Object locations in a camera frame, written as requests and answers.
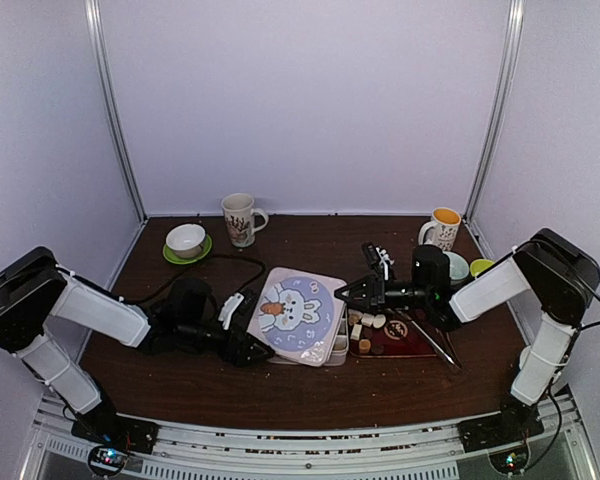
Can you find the red chocolate tray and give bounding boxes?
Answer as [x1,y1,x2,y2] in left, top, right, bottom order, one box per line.
[347,309,436,359]

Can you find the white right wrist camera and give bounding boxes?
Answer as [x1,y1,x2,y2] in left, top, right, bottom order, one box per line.
[361,242,396,281]

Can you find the right aluminium frame post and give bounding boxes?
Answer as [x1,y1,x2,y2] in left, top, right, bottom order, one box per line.
[464,0,525,224]

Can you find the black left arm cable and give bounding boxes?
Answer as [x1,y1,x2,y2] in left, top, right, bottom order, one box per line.
[122,253,267,306]

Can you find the metal serving tongs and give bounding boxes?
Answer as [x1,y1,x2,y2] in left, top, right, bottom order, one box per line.
[393,310,462,374]

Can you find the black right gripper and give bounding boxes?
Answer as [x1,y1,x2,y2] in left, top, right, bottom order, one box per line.
[336,271,433,314]

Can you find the aluminium frame post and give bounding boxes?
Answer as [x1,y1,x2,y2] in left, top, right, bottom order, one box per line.
[464,0,525,224]
[84,0,148,224]

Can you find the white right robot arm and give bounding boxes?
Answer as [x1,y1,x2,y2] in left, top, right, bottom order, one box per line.
[334,228,600,442]

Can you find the white bowl green rim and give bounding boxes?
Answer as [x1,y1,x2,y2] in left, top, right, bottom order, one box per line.
[165,224,206,259]

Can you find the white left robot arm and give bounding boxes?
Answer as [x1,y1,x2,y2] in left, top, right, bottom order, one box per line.
[0,247,274,444]

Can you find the light blue bowl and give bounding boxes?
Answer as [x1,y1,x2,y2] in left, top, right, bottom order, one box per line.
[444,251,470,287]

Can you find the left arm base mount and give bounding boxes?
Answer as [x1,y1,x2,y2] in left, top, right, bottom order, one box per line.
[71,417,159,479]

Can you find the left aluminium frame post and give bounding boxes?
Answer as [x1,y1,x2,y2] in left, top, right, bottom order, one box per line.
[84,0,148,224]

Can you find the white mug yellow inside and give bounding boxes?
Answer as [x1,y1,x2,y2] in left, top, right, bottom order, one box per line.
[417,207,462,251]

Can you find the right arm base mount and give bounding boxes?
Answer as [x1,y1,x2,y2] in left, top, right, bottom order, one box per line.
[457,414,545,477]

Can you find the lime green bowl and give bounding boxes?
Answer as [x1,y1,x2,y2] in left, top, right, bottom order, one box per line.
[469,258,494,278]

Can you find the beige floral mug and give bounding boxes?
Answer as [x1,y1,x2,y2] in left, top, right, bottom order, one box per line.
[221,193,269,248]

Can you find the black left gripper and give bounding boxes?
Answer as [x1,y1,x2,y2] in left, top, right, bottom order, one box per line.
[178,318,275,369]

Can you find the metal front rail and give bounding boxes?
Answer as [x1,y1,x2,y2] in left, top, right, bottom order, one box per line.
[32,394,596,480]

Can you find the bunny print tin lid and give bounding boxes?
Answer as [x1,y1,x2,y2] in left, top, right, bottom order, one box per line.
[248,267,347,367]

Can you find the white divided tin box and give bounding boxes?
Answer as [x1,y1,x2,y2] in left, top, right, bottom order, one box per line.
[274,314,352,369]

